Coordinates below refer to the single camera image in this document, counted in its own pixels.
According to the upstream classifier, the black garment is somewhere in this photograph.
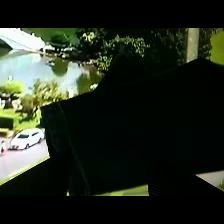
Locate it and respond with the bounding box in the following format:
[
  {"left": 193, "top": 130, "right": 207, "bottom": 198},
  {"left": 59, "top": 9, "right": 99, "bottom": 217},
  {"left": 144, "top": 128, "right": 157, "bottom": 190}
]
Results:
[{"left": 39, "top": 43, "right": 224, "bottom": 196}]

